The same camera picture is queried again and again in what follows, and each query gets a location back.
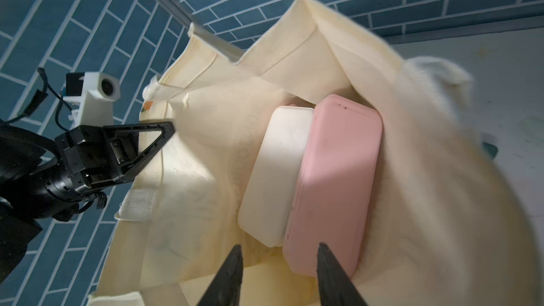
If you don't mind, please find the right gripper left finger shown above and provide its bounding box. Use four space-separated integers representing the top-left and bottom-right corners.
197 245 244 306

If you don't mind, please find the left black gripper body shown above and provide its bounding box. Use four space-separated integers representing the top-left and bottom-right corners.
55 126 139 191

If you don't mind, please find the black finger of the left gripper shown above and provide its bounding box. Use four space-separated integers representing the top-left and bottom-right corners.
102 121 175 181

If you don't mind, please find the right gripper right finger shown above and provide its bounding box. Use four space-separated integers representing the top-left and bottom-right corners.
317 242 368 306

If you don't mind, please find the pink pencil case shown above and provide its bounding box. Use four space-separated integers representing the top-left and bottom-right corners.
283 95 383 276

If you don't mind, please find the cream canvas tote bag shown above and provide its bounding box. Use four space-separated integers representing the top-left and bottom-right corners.
89 0 543 305

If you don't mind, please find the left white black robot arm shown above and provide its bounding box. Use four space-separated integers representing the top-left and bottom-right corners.
1 121 175 280

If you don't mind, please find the white pencil case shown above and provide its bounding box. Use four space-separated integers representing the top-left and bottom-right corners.
237 106 314 247

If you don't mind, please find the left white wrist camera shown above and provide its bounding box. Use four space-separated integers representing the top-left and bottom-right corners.
64 72 120 129

